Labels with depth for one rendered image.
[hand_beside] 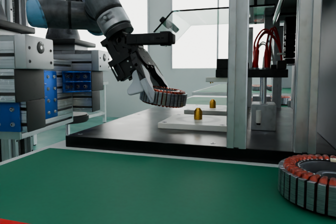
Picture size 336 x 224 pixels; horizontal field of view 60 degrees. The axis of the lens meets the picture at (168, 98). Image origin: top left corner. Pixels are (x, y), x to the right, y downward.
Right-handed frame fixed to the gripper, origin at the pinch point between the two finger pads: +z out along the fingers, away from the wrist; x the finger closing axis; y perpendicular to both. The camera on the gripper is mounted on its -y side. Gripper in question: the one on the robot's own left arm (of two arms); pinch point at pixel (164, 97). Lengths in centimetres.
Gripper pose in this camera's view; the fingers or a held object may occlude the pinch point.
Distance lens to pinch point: 69.8
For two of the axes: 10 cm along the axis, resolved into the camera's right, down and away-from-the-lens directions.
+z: 4.8, 8.8, -0.7
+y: -8.3, 4.8, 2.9
